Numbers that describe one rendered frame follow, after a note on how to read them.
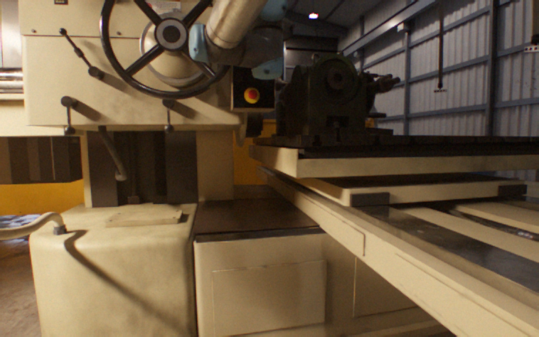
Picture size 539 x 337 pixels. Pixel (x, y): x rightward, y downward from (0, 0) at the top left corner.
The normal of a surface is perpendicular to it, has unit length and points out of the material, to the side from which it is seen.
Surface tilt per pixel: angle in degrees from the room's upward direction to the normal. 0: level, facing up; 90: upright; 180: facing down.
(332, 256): 90
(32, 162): 90
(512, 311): 0
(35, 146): 90
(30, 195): 90
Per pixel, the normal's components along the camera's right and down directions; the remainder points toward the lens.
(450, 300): -0.98, 0.03
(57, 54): 0.20, 0.10
